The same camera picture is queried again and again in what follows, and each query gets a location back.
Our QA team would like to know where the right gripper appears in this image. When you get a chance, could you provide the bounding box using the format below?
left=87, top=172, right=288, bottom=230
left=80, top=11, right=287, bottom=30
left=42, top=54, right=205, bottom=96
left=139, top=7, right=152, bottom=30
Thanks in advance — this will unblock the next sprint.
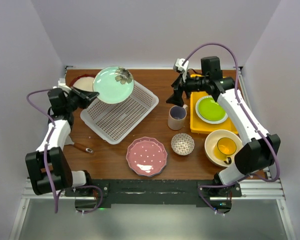
left=166, top=70, right=209, bottom=107

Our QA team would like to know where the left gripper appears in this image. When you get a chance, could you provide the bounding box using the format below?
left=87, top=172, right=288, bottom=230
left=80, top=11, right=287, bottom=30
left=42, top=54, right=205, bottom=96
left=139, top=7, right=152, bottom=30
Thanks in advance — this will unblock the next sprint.
left=64, top=86, right=98, bottom=113

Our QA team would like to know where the red rimmed cream plate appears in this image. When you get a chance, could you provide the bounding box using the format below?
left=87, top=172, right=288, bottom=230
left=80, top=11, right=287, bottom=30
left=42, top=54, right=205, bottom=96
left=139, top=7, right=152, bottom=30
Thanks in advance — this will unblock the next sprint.
left=69, top=74, right=96, bottom=92

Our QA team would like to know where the mint green flower plate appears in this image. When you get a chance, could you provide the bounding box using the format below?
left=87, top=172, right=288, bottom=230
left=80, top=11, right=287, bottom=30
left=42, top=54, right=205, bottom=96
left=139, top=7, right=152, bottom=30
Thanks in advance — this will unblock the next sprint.
left=92, top=66, right=134, bottom=105

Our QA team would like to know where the pink dotted scalloped plate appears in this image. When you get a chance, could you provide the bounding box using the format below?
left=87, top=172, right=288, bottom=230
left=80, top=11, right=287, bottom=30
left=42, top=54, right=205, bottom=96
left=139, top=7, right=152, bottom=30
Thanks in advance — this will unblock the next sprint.
left=125, top=136, right=168, bottom=178

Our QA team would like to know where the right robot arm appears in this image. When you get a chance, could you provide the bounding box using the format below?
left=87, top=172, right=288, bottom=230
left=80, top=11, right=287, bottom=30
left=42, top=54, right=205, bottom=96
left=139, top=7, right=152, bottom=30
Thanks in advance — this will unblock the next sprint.
left=166, top=56, right=281, bottom=197

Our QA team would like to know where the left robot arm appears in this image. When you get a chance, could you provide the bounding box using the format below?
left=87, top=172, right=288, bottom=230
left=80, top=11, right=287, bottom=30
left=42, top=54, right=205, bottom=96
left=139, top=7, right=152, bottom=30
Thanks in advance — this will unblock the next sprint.
left=25, top=87, right=99, bottom=196

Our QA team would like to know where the pink purple mug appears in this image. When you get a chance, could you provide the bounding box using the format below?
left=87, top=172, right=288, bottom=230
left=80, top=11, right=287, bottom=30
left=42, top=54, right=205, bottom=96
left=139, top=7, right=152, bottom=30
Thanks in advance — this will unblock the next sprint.
left=167, top=104, right=188, bottom=131

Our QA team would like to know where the lime green plate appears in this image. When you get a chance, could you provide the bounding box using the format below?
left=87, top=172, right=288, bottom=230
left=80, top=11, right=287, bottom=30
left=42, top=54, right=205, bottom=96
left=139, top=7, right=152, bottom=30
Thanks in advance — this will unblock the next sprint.
left=195, top=95, right=228, bottom=125

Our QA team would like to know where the yellow plastic tray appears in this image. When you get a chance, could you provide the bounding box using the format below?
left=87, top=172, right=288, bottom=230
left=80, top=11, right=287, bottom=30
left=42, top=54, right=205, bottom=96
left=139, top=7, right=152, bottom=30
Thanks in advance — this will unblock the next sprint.
left=189, top=73, right=239, bottom=135

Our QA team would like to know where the white plastic basket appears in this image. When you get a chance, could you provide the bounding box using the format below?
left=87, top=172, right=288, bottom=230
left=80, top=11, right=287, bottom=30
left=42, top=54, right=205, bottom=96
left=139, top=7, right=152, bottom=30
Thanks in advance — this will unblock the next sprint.
left=80, top=81, right=159, bottom=145

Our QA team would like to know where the purple patterned small bowl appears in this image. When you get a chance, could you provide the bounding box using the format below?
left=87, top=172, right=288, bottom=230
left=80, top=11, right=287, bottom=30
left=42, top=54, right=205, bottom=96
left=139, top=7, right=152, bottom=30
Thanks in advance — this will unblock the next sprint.
left=171, top=133, right=195, bottom=156

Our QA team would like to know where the cream ceramic bowl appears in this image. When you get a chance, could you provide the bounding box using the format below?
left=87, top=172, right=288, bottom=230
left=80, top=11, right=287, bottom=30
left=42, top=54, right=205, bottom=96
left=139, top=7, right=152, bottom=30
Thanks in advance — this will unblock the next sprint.
left=204, top=129, right=243, bottom=168

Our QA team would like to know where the yellow glass cup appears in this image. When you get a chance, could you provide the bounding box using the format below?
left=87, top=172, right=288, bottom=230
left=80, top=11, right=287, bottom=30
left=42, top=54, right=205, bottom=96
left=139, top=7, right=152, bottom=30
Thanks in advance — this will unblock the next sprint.
left=213, top=137, right=237, bottom=165

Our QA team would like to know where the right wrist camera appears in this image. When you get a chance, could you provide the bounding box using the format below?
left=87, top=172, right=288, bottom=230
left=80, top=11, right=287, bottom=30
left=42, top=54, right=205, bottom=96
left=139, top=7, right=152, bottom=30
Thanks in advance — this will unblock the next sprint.
left=173, top=58, right=189, bottom=74

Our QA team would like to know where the spatula with wooden handle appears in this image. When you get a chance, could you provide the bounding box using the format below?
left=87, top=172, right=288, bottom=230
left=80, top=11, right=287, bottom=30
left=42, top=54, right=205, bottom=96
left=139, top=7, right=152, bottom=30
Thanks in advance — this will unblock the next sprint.
left=64, top=135, right=94, bottom=154

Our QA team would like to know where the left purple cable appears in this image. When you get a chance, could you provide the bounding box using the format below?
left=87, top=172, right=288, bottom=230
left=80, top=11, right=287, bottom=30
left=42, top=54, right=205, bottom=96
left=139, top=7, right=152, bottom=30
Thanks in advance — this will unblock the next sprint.
left=26, top=89, right=104, bottom=214

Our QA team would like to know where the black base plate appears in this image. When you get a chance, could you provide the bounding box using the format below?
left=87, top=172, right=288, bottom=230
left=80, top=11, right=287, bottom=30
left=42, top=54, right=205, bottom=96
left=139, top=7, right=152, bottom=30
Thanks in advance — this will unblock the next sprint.
left=64, top=178, right=242, bottom=211

